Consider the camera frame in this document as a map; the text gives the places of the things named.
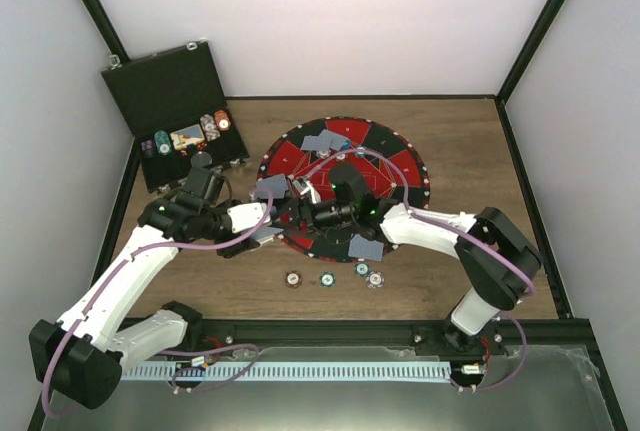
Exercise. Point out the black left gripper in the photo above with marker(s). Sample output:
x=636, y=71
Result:
x=234, y=247

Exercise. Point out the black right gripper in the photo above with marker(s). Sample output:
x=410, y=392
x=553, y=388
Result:
x=298, y=214

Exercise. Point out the blue backed playing card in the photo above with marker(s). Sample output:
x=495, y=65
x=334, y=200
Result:
x=276, y=185
x=337, y=140
x=363, y=249
x=320, y=143

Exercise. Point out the blue backed card deck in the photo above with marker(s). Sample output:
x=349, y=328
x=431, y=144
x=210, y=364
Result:
x=266, y=235

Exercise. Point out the brown chip stack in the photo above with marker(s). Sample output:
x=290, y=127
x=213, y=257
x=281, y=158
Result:
x=293, y=280

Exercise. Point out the blue purple chip stack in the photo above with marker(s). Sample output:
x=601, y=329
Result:
x=375, y=280

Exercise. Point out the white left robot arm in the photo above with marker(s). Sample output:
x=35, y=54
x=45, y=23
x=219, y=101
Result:
x=84, y=353

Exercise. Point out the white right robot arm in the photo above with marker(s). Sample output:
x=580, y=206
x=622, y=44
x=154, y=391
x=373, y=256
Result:
x=499, y=261

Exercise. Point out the round red black poker mat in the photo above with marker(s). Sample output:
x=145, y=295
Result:
x=286, y=157

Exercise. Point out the clear acrylic dealer button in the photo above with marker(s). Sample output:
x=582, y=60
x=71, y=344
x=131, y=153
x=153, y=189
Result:
x=201, y=160

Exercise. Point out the green blue 50 chip stack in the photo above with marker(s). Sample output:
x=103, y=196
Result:
x=162, y=143

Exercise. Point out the boxed playing card deck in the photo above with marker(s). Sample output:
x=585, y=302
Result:
x=190, y=136

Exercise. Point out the purple black chip stack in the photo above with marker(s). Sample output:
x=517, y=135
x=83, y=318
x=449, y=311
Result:
x=147, y=149

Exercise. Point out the red chip stack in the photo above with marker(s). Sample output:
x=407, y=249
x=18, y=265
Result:
x=222, y=120

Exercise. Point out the black poker case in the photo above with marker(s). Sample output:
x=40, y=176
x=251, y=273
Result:
x=168, y=91

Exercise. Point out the light blue slotted strip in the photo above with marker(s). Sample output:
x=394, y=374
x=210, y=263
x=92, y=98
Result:
x=404, y=371

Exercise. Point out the black mounting rail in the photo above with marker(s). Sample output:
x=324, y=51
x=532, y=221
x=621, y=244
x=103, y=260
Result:
x=426, y=337

